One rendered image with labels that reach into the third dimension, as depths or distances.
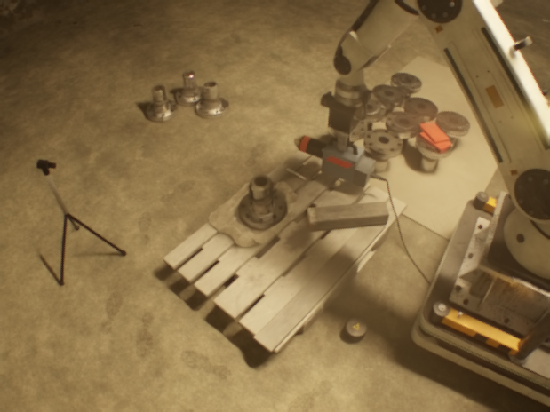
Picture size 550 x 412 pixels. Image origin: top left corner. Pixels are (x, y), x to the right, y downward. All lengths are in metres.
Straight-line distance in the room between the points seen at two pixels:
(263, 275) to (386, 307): 0.67
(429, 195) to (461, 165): 0.46
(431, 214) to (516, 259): 1.02
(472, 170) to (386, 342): 1.54
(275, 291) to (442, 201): 1.33
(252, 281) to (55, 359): 1.13
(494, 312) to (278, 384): 1.07
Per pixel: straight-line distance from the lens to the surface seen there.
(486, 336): 1.99
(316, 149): 2.55
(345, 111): 2.23
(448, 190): 3.04
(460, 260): 2.25
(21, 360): 2.52
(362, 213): 2.41
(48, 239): 2.92
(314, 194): 2.60
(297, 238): 2.37
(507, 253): 1.96
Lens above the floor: 2.00
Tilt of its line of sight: 47 degrees down
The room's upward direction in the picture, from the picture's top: straight up
